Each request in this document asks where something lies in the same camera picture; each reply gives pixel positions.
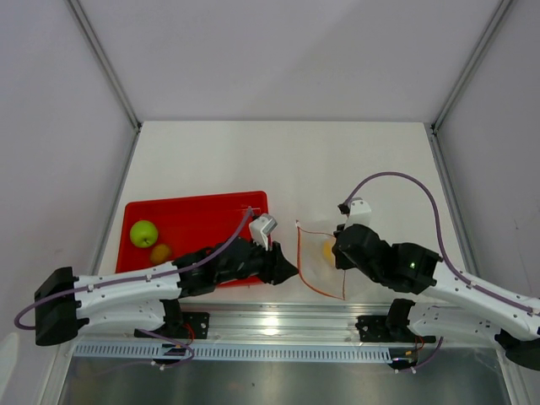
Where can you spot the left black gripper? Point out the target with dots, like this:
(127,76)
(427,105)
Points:
(276,267)

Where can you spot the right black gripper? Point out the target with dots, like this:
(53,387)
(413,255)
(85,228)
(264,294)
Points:
(342,261)

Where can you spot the orange peach with leaf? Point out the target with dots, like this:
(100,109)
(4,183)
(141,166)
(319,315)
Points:
(327,252)

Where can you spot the clear zip bag orange zipper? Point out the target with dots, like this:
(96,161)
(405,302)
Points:
(314,271)

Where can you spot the red plastic tray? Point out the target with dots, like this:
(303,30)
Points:
(193,227)

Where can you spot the small orange peach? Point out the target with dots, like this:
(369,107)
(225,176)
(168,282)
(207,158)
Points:
(161,253)

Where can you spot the green apple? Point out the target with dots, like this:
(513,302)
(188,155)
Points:
(143,234)

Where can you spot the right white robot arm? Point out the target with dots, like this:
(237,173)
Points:
(477,311)

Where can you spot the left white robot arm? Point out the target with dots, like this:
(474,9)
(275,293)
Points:
(147,301)

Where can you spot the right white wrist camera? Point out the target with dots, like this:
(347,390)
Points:
(357,211)

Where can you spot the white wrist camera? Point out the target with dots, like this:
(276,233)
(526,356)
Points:
(357,211)
(261,229)

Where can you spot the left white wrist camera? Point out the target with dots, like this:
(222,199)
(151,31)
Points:
(261,229)

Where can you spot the aluminium front rail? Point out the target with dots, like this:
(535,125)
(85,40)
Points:
(281,324)

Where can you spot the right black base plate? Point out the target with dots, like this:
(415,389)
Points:
(377,329)

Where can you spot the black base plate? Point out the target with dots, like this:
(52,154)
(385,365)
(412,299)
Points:
(195,325)
(377,329)

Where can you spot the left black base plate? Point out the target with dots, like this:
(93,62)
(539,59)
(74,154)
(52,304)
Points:
(195,325)

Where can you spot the white slotted cable duct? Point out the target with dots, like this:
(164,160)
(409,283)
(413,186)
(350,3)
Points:
(246,352)

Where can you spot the left aluminium frame post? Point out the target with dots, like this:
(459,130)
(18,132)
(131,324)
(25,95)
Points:
(93,42)

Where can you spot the aluminium frame post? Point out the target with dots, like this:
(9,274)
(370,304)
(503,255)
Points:
(93,42)
(474,59)

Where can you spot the right aluminium frame post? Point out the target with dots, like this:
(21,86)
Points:
(474,59)

